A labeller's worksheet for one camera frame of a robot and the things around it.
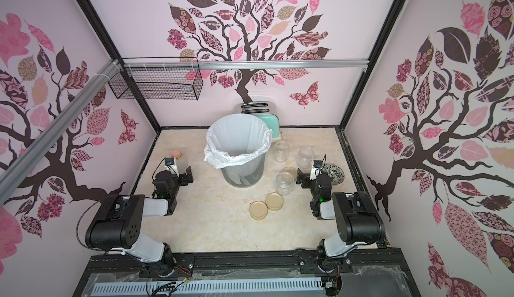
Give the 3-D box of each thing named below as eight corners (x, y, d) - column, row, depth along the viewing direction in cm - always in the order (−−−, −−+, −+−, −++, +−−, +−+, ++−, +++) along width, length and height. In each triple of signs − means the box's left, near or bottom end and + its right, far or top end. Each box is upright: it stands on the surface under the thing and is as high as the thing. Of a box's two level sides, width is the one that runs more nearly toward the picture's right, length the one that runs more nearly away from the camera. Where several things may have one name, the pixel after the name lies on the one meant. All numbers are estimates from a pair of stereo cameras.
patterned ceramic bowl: (335, 187, 97) (338, 182, 93) (321, 171, 103) (324, 165, 99) (345, 182, 99) (348, 177, 95) (330, 166, 105) (333, 160, 101)
